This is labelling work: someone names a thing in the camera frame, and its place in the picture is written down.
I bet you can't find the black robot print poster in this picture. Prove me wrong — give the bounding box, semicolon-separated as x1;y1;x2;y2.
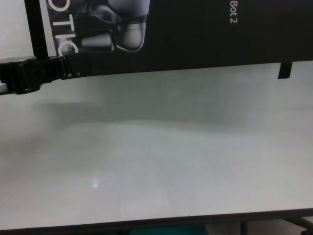
40;0;313;79

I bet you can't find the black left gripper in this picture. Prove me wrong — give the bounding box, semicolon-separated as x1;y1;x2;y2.
0;52;89;95

